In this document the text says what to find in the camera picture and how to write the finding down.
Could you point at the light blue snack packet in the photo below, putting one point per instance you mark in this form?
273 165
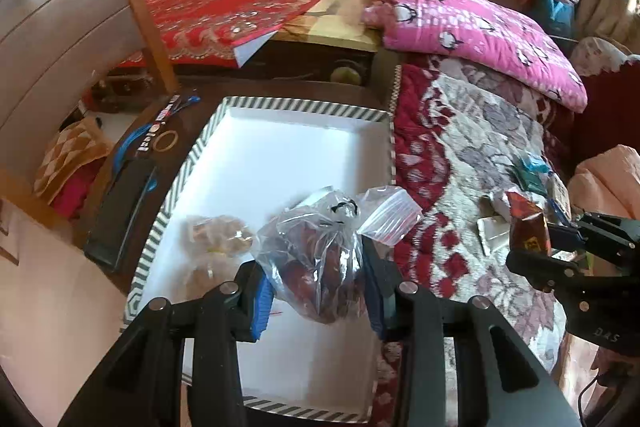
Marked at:
537 164

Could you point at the floral red white blanket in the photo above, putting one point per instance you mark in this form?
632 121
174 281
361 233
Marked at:
465 142

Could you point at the red orange snack packet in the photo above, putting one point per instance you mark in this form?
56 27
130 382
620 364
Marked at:
527 227

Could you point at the white box with striped rim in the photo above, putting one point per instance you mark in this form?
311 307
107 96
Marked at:
280 157

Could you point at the silver snack packet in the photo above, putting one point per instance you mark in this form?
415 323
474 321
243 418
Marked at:
492 234

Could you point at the roll of tape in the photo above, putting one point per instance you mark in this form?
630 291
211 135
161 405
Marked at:
156 142

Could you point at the peach fleece blanket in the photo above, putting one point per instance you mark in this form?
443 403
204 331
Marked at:
610 182

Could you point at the wooden post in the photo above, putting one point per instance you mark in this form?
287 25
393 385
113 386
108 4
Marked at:
142 7

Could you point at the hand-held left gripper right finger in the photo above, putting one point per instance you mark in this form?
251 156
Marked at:
374 289

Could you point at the small clear zip bag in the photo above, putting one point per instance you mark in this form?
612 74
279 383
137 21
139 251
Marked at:
390 212

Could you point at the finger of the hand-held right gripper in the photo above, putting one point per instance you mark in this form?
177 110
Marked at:
607 234
545 269

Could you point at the wooden cabinet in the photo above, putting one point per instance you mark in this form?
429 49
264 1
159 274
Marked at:
330 27

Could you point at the pink penguin print quilt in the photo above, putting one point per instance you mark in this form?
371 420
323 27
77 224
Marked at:
475 17

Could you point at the brown plaid cushion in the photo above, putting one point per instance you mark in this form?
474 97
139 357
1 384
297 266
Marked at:
70 157

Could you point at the clear bag of walnuts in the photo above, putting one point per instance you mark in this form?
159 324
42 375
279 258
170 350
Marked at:
220 237

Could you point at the dark red cloth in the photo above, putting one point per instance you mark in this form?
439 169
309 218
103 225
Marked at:
610 107

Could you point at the flat black case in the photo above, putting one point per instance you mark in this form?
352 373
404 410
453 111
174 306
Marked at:
122 212

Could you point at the clear bag of red dates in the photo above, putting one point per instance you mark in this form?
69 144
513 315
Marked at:
320 267

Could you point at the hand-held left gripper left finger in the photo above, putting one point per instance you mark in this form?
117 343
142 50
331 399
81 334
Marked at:
262 304

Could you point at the cream cracker packet red label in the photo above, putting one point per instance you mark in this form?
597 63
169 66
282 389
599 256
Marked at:
560 197

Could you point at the magenta cloth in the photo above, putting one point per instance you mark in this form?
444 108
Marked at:
75 192

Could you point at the red embroidered cloth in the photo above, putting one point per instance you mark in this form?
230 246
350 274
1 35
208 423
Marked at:
220 12

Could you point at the dark green snack packet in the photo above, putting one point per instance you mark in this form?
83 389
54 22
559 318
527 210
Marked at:
527 182

